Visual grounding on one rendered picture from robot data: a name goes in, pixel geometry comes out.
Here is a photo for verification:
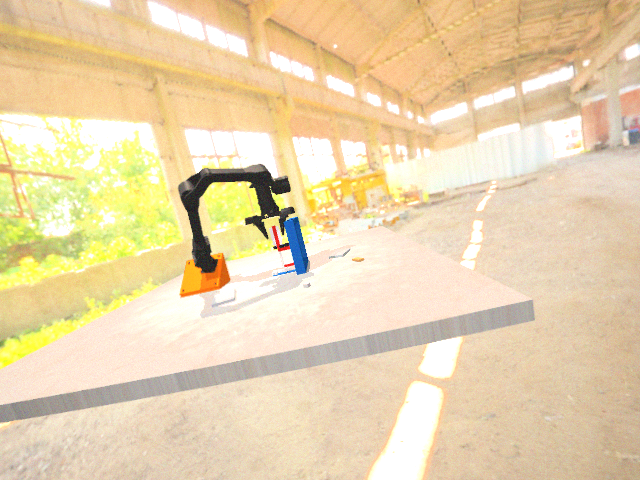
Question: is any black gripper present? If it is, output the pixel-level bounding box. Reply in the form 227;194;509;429
244;196;295;240

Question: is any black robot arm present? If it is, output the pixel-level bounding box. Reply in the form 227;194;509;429
177;163;291;274

